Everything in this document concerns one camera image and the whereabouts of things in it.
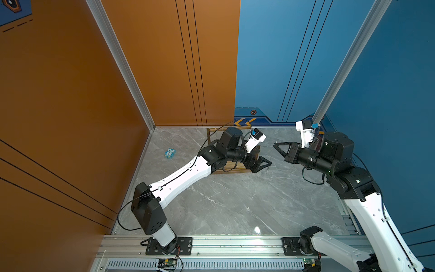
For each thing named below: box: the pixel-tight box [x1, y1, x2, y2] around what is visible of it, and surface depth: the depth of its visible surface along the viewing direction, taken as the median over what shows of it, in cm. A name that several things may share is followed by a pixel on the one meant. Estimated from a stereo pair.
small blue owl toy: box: [164, 147, 177, 160], surface depth 107 cm
